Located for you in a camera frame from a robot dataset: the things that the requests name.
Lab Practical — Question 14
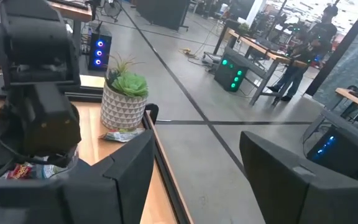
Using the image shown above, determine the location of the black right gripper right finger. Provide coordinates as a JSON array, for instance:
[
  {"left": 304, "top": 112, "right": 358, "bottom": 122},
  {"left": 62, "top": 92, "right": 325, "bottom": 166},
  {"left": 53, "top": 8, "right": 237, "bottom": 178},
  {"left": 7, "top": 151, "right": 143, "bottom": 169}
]
[{"left": 239, "top": 129, "right": 358, "bottom": 224}]

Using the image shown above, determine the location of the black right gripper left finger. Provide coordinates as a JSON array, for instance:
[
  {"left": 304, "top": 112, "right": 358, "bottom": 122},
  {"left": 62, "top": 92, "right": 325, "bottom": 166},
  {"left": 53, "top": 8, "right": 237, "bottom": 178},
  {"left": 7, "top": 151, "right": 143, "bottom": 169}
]
[{"left": 0, "top": 129, "right": 156, "bottom": 224}]

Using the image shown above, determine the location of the red granola bar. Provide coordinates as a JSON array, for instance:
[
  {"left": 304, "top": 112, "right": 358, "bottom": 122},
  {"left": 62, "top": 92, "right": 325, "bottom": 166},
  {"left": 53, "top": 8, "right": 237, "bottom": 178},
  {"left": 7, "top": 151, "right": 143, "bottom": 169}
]
[{"left": 7, "top": 162, "right": 34, "bottom": 180}]

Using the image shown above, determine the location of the white green granola bar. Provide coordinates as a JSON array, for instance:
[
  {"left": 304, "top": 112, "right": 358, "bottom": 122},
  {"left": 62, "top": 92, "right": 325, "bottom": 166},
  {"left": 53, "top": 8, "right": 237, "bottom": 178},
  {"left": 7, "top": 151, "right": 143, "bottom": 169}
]
[{"left": 99, "top": 127, "right": 145, "bottom": 143}]

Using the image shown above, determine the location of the clear plastic bin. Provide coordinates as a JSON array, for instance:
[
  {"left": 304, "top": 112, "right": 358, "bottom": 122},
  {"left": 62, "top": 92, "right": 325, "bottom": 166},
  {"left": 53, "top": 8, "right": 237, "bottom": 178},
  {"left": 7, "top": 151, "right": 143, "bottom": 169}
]
[{"left": 0, "top": 146, "right": 80, "bottom": 181}]

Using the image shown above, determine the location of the computer tower with blue lights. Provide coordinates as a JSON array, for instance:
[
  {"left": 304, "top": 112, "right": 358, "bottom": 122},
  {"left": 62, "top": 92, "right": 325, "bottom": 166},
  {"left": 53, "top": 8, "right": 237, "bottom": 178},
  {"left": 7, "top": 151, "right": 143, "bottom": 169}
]
[{"left": 303, "top": 108, "right": 358, "bottom": 183}]

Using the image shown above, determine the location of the succulent in patterned white pot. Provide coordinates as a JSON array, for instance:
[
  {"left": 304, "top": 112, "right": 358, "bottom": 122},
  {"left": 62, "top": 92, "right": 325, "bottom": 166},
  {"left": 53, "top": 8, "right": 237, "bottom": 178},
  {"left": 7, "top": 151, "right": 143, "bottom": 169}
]
[{"left": 100, "top": 52, "right": 150, "bottom": 131}]

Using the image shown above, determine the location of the computer tower with purple lights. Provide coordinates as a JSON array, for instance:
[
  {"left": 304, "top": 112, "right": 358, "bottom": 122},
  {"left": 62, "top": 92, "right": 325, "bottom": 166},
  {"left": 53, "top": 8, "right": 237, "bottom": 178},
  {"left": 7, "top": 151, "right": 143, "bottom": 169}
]
[{"left": 87, "top": 29, "right": 113, "bottom": 72}]

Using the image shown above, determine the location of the wooden desk with grey legs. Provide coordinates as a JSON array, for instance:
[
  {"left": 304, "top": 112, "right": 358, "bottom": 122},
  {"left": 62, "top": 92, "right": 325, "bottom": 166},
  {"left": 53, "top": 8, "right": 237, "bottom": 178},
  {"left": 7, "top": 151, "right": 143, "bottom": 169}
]
[{"left": 47, "top": 0, "right": 93, "bottom": 60}]

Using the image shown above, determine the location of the small wooden desk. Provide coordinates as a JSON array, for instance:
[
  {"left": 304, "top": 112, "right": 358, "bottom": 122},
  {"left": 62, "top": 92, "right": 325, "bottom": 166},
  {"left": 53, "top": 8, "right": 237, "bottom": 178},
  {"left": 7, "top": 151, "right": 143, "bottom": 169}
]
[{"left": 335, "top": 86, "right": 358, "bottom": 116}]

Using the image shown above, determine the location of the person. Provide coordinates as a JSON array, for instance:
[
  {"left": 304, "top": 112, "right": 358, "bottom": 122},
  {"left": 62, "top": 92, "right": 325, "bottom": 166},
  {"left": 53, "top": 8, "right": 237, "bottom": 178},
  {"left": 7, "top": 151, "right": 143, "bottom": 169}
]
[
  {"left": 309, "top": 4, "right": 339, "bottom": 68},
  {"left": 267, "top": 29, "right": 318, "bottom": 103}
]

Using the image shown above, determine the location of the computer tower with green lights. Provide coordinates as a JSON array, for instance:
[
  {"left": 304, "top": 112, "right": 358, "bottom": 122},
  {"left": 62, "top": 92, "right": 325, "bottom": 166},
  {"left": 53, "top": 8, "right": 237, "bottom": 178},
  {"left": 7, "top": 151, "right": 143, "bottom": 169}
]
[{"left": 213, "top": 53, "right": 249, "bottom": 93}]

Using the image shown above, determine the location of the black floor fan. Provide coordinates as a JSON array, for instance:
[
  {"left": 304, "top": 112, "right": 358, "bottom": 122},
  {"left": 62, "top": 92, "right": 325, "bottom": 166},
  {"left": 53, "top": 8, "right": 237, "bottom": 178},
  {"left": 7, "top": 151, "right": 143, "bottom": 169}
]
[{"left": 99, "top": 0, "right": 123, "bottom": 19}]

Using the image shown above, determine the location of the long wooden desk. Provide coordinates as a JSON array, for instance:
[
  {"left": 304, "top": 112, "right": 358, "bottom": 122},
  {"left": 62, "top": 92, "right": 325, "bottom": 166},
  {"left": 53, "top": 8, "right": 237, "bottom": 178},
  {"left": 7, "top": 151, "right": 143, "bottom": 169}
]
[{"left": 222, "top": 27, "right": 309, "bottom": 106}]

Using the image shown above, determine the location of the black cabinet panel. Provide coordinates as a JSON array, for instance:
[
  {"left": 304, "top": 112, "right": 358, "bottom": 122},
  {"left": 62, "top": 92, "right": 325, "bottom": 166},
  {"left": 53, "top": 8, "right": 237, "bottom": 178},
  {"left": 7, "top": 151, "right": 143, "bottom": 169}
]
[{"left": 135, "top": 0, "right": 191, "bottom": 32}]

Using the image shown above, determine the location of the dark partition wall panel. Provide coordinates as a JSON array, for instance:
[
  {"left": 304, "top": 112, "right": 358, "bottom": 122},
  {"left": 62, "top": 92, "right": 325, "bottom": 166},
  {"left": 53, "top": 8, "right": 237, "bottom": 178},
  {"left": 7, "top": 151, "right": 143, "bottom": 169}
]
[{"left": 305, "top": 19, "right": 358, "bottom": 110}]

